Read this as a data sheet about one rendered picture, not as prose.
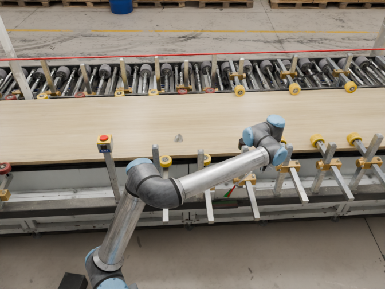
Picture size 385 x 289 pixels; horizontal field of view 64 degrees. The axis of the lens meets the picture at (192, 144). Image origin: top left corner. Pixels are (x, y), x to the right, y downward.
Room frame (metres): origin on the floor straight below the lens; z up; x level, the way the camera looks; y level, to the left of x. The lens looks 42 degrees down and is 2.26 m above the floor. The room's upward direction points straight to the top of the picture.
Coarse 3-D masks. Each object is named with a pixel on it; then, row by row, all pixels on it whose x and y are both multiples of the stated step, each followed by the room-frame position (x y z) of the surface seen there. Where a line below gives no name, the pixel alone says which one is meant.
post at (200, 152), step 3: (198, 150) 1.25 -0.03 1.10; (201, 150) 1.25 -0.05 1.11; (198, 153) 1.23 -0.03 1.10; (201, 153) 1.23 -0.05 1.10; (198, 156) 1.23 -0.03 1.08; (201, 156) 1.23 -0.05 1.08; (198, 159) 1.23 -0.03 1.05; (201, 159) 1.23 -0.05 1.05; (198, 162) 1.23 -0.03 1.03; (201, 162) 1.23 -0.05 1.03; (198, 165) 1.23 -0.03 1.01; (201, 165) 1.23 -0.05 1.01; (198, 168) 1.23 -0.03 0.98; (201, 168) 1.23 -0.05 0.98; (198, 195) 1.23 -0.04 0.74; (201, 195) 1.23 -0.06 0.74
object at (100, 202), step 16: (256, 192) 1.29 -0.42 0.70; (272, 192) 1.29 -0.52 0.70; (288, 192) 1.29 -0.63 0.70; (320, 192) 1.29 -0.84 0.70; (336, 192) 1.29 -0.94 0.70; (352, 192) 1.29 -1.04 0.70; (368, 192) 1.29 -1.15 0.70; (384, 192) 1.29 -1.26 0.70; (0, 208) 1.15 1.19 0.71; (16, 208) 1.16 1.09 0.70; (32, 208) 1.16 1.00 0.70; (48, 208) 1.16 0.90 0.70; (64, 208) 1.16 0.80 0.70; (80, 208) 1.16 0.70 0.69; (96, 208) 1.17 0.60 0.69; (112, 208) 1.17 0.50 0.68; (144, 208) 1.19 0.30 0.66; (160, 208) 1.19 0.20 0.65; (176, 208) 1.20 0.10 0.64; (192, 208) 1.21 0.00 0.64
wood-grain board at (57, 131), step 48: (144, 96) 2.11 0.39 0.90; (192, 96) 2.11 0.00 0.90; (288, 96) 2.11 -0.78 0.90; (336, 96) 2.11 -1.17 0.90; (384, 96) 2.11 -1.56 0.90; (0, 144) 1.53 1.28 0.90; (48, 144) 1.53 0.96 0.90; (96, 144) 1.53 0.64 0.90; (144, 144) 1.53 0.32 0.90; (192, 144) 1.53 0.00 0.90; (336, 144) 1.53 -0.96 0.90; (384, 144) 1.53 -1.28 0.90
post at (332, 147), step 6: (330, 144) 1.29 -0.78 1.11; (330, 150) 1.28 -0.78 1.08; (324, 156) 1.30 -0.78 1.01; (330, 156) 1.28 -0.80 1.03; (324, 162) 1.28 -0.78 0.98; (330, 162) 1.28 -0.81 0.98; (318, 174) 1.29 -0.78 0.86; (324, 174) 1.28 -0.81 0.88; (318, 180) 1.28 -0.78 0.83; (312, 186) 1.30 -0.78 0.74; (318, 186) 1.28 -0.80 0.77
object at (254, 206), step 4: (248, 184) 1.22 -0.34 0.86; (248, 188) 1.18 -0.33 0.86; (252, 188) 1.18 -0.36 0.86; (248, 192) 1.16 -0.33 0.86; (252, 192) 1.15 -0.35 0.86; (248, 196) 1.14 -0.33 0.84; (252, 196) 1.12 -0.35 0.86; (252, 200) 1.10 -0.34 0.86; (252, 204) 1.07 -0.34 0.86; (256, 204) 1.07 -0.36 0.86; (252, 208) 1.04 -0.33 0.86; (256, 208) 1.04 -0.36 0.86; (252, 212) 1.03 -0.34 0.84; (256, 212) 1.01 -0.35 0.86; (256, 216) 0.99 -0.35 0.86; (256, 220) 0.98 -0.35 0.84
